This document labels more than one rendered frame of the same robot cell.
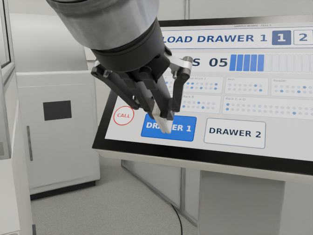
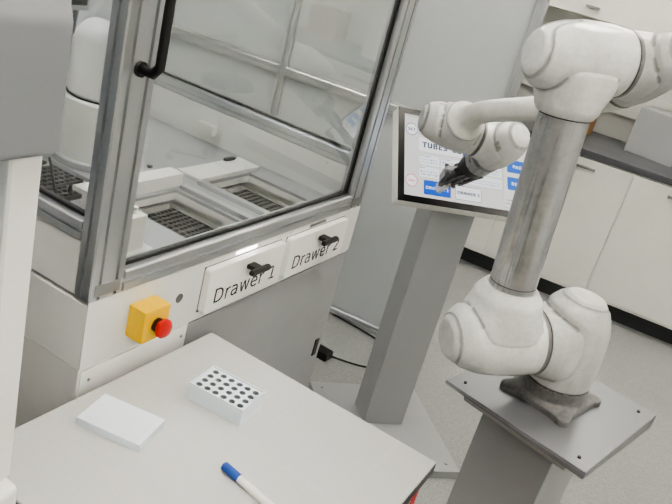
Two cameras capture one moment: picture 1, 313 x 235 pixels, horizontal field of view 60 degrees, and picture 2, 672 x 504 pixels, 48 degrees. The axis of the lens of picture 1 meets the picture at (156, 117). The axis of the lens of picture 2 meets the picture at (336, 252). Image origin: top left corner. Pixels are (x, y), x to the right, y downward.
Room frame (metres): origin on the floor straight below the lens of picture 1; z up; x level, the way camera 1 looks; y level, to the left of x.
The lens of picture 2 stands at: (-1.13, 1.59, 1.65)
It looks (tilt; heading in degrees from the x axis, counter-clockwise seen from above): 23 degrees down; 321
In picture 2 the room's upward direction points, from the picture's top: 16 degrees clockwise
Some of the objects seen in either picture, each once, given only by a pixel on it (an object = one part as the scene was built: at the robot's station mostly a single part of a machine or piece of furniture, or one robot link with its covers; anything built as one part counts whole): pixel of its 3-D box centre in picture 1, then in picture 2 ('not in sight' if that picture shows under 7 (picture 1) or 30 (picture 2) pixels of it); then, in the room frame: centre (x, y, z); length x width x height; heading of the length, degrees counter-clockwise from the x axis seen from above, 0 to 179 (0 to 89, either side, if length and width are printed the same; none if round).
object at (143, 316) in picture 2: not in sight; (149, 319); (0.05, 1.04, 0.88); 0.07 x 0.05 x 0.07; 116
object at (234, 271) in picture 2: not in sight; (244, 275); (0.21, 0.75, 0.87); 0.29 x 0.02 x 0.11; 116
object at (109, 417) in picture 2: not in sight; (121, 421); (-0.11, 1.13, 0.77); 0.13 x 0.09 x 0.02; 39
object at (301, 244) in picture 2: not in sight; (315, 245); (0.34, 0.47, 0.87); 0.29 x 0.02 x 0.11; 116
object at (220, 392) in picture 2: not in sight; (226, 395); (-0.09, 0.92, 0.78); 0.12 x 0.08 x 0.04; 31
